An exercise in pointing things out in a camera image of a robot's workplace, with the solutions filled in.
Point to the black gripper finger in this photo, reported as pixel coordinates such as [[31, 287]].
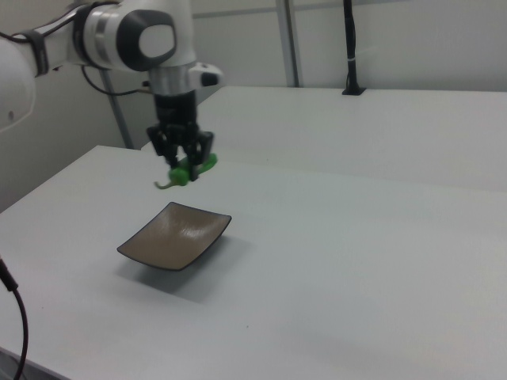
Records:
[[161, 144], [200, 152]]

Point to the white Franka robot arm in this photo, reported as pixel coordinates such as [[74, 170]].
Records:
[[119, 35]]

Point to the square brown ceramic plate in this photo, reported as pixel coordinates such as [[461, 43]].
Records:
[[174, 237]]

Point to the black pole with base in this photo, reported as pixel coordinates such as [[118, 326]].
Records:
[[350, 43]]

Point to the grey horizontal frame rail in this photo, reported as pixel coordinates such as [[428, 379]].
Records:
[[237, 12]]

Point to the green chili pepper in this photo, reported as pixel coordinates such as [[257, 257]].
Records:
[[180, 174]]

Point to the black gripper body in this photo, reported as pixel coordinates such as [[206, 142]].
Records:
[[176, 112]]

